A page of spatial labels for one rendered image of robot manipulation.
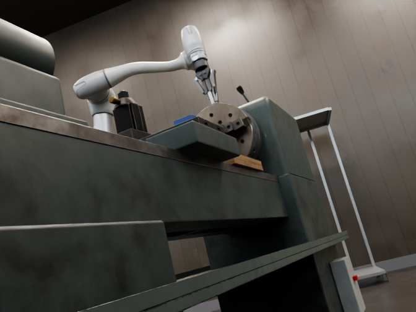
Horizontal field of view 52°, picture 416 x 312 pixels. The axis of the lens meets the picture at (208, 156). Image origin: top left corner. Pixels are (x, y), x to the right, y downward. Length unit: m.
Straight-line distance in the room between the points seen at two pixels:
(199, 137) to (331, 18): 4.98
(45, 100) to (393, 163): 4.82
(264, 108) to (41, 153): 1.42
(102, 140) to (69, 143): 0.09
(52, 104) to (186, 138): 0.34
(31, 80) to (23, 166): 0.27
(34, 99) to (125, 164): 0.21
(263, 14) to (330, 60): 1.11
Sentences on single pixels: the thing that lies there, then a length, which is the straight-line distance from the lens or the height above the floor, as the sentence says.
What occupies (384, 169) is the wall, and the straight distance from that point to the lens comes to 5.40.
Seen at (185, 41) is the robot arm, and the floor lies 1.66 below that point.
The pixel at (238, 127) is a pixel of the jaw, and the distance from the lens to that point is 1.81.
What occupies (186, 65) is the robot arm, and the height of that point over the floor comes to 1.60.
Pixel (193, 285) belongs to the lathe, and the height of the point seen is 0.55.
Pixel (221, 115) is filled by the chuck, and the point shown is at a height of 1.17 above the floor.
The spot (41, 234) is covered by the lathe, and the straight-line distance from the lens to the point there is 0.62.
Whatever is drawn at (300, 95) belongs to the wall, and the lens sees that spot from 5.59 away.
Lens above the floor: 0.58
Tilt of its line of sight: 14 degrees up
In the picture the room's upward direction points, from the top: 14 degrees counter-clockwise
